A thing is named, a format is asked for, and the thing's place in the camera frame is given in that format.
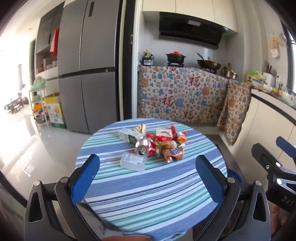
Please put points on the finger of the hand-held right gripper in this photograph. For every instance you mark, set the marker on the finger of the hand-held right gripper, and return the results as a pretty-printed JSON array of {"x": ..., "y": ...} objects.
[
  {"x": 261, "y": 155},
  {"x": 284, "y": 141}
]

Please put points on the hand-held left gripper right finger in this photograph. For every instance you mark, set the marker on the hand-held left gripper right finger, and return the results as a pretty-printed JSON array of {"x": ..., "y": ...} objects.
[{"x": 208, "y": 180}]

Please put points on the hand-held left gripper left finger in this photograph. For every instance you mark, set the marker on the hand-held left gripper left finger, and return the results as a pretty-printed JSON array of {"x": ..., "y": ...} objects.
[{"x": 85, "y": 178}]

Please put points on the blue plastic basket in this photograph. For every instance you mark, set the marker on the blue plastic basket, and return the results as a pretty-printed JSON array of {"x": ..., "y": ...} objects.
[{"x": 233, "y": 174}]

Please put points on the orange snack wrapper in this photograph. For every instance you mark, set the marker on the orange snack wrapper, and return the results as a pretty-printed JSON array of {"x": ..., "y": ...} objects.
[{"x": 172, "y": 154}]

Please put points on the orange white snack packet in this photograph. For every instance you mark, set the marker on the orange white snack packet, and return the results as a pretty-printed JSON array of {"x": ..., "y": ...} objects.
[{"x": 181, "y": 138}]

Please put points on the clear plastic box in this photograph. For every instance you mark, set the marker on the clear plastic box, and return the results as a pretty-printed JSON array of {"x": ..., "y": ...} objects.
[{"x": 133, "y": 161}]

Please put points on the yellow snack packet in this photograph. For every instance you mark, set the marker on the yellow snack packet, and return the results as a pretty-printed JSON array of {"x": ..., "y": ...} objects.
[{"x": 167, "y": 144}]

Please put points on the red plastic bag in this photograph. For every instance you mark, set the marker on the red plastic bag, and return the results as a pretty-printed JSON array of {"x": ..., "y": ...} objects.
[{"x": 173, "y": 132}]

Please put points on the green white milk carton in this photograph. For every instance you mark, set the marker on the green white milk carton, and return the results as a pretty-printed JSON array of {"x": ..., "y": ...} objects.
[{"x": 129, "y": 135}]

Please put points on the white snack package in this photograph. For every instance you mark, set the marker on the white snack package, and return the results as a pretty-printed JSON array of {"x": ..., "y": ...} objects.
[{"x": 163, "y": 133}]

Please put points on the crushed red can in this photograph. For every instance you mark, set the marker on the crushed red can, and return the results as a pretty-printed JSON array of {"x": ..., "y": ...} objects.
[{"x": 144, "y": 148}]

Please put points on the red beige snack packet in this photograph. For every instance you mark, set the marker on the red beige snack packet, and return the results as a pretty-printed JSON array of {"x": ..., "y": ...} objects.
[{"x": 141, "y": 128}]

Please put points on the person's right hand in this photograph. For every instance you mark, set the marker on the person's right hand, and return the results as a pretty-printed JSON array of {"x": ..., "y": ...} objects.
[{"x": 275, "y": 215}]

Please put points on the white base cabinet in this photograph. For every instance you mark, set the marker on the white base cabinet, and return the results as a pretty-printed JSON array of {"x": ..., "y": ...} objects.
[{"x": 261, "y": 120}]

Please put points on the small printed blanket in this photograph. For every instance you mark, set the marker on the small printed blanket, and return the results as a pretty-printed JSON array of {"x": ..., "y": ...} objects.
[{"x": 233, "y": 111}]

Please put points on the striped tablecloth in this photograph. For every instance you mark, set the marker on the striped tablecloth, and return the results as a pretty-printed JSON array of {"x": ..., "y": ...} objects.
[{"x": 150, "y": 190}]

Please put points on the white knife block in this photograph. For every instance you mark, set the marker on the white knife block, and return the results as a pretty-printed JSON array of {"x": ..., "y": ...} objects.
[{"x": 269, "y": 80}]

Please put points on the green yellow packet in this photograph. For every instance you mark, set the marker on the green yellow packet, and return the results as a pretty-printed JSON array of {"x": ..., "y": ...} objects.
[{"x": 254, "y": 77}]

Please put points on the yellow green cardboard box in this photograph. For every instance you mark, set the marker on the yellow green cardboard box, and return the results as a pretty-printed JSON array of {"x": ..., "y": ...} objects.
[{"x": 54, "y": 111}]

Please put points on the steel pot with lid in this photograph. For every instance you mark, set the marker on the steel pot with lid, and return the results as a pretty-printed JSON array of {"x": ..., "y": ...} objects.
[{"x": 230, "y": 74}]

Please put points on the large printed blanket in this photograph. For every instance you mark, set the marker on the large printed blanket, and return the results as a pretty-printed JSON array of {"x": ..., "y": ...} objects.
[{"x": 180, "y": 97}]

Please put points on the storage rack with basins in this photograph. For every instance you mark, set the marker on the storage rack with basins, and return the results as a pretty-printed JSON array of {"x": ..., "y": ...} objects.
[{"x": 39, "y": 102}]

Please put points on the black stove grate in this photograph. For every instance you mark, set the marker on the black stove grate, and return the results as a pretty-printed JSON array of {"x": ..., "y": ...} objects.
[
  {"x": 175, "y": 63},
  {"x": 208, "y": 70}
]

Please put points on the dark wok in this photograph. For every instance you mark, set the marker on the dark wok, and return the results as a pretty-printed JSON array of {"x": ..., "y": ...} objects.
[{"x": 208, "y": 63}]

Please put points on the grey refrigerator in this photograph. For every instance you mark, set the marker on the grey refrigerator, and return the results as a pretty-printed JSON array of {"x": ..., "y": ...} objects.
[{"x": 87, "y": 69}]

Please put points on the black clay pot orange lid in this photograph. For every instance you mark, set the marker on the black clay pot orange lid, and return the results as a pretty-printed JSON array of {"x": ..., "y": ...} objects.
[{"x": 175, "y": 58}]

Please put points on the condiment bottle caddy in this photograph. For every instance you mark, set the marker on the condiment bottle caddy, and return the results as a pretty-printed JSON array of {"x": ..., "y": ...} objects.
[{"x": 148, "y": 60}]

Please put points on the red hanging cloth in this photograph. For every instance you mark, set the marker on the red hanging cloth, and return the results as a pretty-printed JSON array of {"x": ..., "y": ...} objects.
[{"x": 55, "y": 42}]

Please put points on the black range hood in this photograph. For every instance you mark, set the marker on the black range hood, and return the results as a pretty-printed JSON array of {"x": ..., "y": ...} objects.
[{"x": 185, "y": 30}]

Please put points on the grey shelf cabinet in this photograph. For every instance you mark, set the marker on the grey shelf cabinet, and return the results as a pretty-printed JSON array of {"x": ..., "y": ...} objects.
[{"x": 46, "y": 27}]

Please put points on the white upper cabinets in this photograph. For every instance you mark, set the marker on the white upper cabinets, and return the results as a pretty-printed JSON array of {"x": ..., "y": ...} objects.
[{"x": 196, "y": 9}]

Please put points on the wall decoration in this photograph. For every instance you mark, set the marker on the wall decoration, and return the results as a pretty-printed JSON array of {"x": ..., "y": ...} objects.
[{"x": 274, "y": 46}]

